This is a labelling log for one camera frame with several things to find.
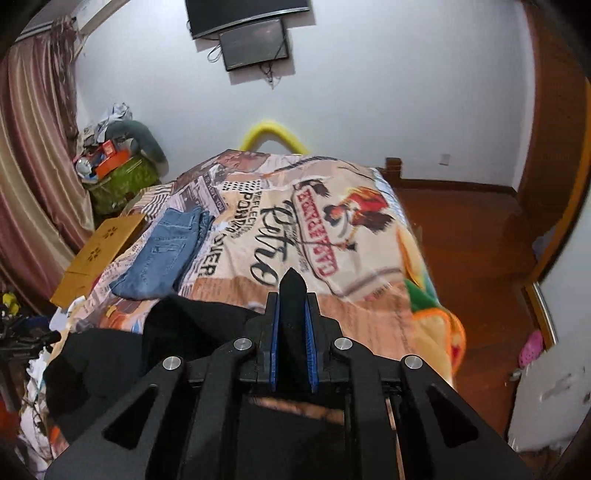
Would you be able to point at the yellow toy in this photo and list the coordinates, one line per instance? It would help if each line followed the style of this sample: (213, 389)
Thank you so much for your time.
(10, 302)

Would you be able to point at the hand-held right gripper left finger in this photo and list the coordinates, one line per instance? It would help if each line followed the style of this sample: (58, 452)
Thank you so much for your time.
(274, 342)

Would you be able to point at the pink slippers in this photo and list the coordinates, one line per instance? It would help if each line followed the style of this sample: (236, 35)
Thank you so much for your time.
(531, 348)

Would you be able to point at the folded blue jeans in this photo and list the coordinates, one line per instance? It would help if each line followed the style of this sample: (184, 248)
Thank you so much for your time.
(161, 254)

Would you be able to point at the flat brown cardboard box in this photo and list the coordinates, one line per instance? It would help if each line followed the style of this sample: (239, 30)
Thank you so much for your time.
(97, 254)

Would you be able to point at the small black wall screen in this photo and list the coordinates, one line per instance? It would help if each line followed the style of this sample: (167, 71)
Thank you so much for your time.
(254, 44)

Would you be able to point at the yellow foam tube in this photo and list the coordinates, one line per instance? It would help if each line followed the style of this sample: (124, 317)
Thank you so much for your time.
(268, 125)

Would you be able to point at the green bag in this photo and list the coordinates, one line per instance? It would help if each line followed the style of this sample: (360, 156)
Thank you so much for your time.
(124, 182)

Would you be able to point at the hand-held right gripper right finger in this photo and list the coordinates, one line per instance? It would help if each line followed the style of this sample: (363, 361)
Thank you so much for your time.
(313, 342)

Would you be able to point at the striped pink curtain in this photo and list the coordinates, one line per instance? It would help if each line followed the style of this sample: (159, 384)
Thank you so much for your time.
(37, 161)

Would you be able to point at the black pants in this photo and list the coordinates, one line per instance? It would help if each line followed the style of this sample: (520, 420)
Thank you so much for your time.
(184, 323)

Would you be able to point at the white foam board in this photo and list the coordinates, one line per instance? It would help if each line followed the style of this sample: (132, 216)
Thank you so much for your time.
(549, 397)

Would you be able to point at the printed blanket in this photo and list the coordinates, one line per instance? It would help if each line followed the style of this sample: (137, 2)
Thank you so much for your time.
(369, 277)

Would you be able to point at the brown wooden wardrobe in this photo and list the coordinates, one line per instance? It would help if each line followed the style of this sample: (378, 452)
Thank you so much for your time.
(554, 138)

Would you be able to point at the large black wall television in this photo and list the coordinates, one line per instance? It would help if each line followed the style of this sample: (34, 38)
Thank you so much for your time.
(244, 14)

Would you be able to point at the white wall socket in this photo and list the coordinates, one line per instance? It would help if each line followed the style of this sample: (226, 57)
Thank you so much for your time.
(444, 159)

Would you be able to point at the wooden bed post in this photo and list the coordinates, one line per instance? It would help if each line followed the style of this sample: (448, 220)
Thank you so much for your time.
(393, 170)

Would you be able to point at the orange box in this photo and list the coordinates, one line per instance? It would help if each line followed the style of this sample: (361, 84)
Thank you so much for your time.
(113, 164)

